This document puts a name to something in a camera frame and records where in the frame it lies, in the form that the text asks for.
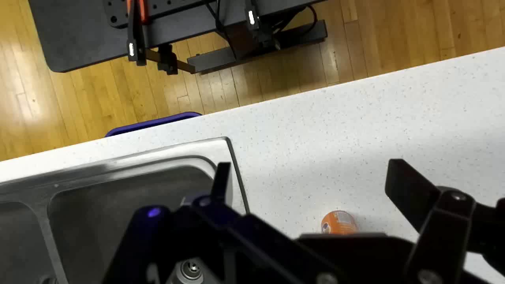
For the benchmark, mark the stainless steel double sink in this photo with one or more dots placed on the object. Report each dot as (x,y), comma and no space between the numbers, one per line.
(65,226)

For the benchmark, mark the dark grey cart base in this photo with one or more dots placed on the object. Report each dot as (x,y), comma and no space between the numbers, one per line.
(177,35)

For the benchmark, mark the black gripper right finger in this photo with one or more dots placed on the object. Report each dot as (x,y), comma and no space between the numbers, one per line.
(411,193)

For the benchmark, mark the orange fanta can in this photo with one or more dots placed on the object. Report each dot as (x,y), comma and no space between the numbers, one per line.
(338,223)

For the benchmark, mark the blue chair edge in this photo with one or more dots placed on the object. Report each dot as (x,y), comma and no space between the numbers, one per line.
(151,124)

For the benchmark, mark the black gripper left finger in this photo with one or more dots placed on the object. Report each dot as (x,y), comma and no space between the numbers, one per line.
(220,184)

